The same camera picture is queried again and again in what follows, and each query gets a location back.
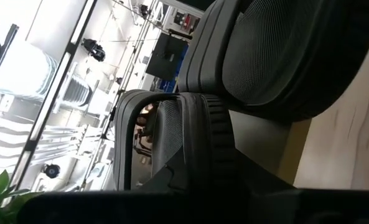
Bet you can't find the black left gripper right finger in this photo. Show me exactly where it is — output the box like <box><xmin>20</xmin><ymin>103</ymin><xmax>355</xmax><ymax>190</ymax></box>
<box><xmin>233</xmin><ymin>149</ymin><xmax>297</xmax><ymax>191</ymax></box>

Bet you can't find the round black ceiling fixture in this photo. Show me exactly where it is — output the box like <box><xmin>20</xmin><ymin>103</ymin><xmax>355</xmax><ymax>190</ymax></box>
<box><xmin>42</xmin><ymin>164</ymin><xmax>61</xmax><ymax>179</ymax></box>

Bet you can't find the black background monitor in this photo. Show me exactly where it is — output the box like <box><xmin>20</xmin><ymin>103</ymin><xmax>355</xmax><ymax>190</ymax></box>
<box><xmin>145</xmin><ymin>32</ymin><xmax>189</xmax><ymax>82</ymax></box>

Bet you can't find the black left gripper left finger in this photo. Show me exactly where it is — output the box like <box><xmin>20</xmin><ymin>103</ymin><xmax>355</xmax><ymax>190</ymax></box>
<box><xmin>137</xmin><ymin>146</ymin><xmax>193</xmax><ymax>192</ymax></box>

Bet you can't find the person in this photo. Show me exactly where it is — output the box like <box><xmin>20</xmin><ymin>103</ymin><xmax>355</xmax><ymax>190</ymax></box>
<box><xmin>136</xmin><ymin>104</ymin><xmax>156</xmax><ymax>127</ymax></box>

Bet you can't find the long ceiling light bar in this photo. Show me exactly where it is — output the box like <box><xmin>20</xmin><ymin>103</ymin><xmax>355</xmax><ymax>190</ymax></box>
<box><xmin>8</xmin><ymin>0</ymin><xmax>98</xmax><ymax>200</ymax></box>

